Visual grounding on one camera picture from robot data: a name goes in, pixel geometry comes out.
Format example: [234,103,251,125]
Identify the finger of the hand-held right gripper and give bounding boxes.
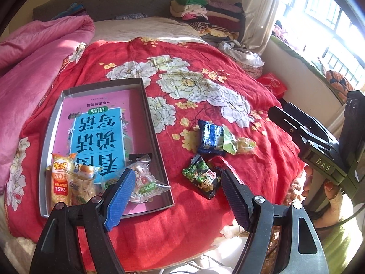
[282,102,340,144]
[267,106,320,147]

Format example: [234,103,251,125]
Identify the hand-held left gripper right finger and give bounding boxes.
[220,170,328,274]

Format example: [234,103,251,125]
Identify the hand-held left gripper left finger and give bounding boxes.
[30,168,137,274]

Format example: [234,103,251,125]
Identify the clear packet with red snack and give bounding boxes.
[125,160,172,204]

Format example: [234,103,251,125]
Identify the green pea snack packet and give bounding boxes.
[182,153,222,200]

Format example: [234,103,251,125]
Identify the brown chocolate bar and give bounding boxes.
[128,153,152,166]

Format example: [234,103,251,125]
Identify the clear bag of green candies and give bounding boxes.
[68,175,103,206]

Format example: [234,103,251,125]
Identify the orange bread packet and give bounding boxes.
[46,153,77,209]

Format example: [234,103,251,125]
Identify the grey cardboard box tray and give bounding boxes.
[38,78,175,220]

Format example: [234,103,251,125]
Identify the person's right forearm green sleeve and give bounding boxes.
[314,220,364,274]

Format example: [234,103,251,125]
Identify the person's right hand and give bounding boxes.
[302,165,347,229]

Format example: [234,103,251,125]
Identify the small red snack packet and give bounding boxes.
[209,156,246,186]

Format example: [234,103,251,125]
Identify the red bag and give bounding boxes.
[257,73,287,97]

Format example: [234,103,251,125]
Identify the brown fuzzy blanket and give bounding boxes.
[268,177,307,263]

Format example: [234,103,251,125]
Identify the green and yellow snack packet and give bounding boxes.
[222,126,257,156]

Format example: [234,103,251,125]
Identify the orange patterned cushion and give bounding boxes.
[325,69,355,96]

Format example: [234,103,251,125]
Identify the pink patterned pillow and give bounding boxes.
[242,61,264,78]

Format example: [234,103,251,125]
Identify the red floral blanket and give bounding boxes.
[4,37,305,274]

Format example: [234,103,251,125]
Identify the green window sill mat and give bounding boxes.
[269,36,347,106]

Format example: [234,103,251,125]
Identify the blue snack packet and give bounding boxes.
[197,119,229,156]

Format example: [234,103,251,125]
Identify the pink and blue book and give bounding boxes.
[51,90,169,216]

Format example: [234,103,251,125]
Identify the white crumpled cloth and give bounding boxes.
[218,40,264,67]

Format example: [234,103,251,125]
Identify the clothes on window sill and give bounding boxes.
[272,20,291,45]

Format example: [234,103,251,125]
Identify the cream curtain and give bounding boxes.
[241,0,283,56]

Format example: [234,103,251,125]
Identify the window with metal grille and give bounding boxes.
[274,0,365,92]

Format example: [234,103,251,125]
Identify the white fleece blanket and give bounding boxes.
[4,228,37,274]

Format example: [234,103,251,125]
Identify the pile of folded clothes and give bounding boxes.
[170,0,246,45]

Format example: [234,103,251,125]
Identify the pink quilt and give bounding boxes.
[0,16,96,195]

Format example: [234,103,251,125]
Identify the beige bed sheet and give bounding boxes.
[91,16,210,45]

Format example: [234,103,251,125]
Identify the dark patterned cloth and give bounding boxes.
[112,13,149,20]

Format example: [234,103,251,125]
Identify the blue clothing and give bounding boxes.
[50,2,87,20]

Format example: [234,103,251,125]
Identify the grey upholstered headboard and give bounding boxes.
[32,0,181,22]

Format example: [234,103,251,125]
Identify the black cable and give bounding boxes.
[336,213,357,227]

